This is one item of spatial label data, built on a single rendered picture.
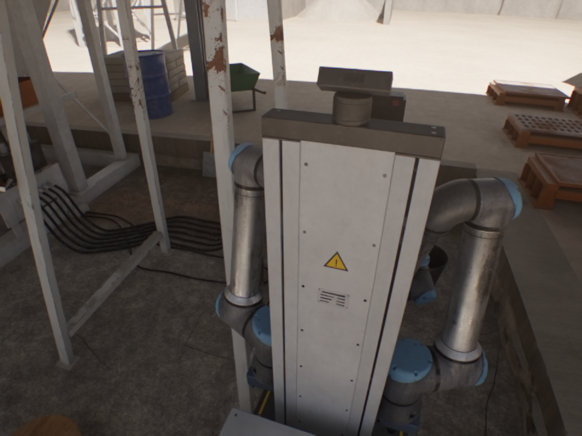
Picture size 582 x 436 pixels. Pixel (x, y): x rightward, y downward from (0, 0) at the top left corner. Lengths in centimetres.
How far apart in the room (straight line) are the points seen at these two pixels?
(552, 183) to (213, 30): 311
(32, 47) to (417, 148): 367
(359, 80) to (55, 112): 367
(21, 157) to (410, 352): 188
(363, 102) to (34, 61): 361
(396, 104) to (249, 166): 314
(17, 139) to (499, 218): 198
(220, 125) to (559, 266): 256
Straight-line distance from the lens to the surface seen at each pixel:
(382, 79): 68
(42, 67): 407
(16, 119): 207
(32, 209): 220
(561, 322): 270
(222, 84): 139
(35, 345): 303
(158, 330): 275
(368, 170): 71
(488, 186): 107
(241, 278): 134
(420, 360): 130
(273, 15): 220
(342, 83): 69
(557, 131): 539
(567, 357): 254
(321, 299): 94
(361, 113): 68
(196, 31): 632
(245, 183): 116
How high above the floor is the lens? 200
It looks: 33 degrees down
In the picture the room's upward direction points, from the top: straight up
